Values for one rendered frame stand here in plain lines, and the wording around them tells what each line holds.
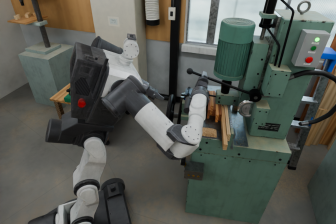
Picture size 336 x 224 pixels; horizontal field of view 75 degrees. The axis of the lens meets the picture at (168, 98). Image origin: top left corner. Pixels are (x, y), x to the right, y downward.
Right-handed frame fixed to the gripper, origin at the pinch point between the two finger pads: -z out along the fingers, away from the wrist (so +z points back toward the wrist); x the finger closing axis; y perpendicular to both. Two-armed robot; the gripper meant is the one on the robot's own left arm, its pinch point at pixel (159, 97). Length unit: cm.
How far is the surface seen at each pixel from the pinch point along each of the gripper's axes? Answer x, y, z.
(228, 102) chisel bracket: 15.2, 23.6, -35.9
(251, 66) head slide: 28, 48, -29
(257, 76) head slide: 27, 45, -36
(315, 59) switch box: 45, 64, -45
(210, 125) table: 23.5, 6.9, -31.4
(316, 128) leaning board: -62, 43, -167
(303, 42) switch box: 45, 67, -34
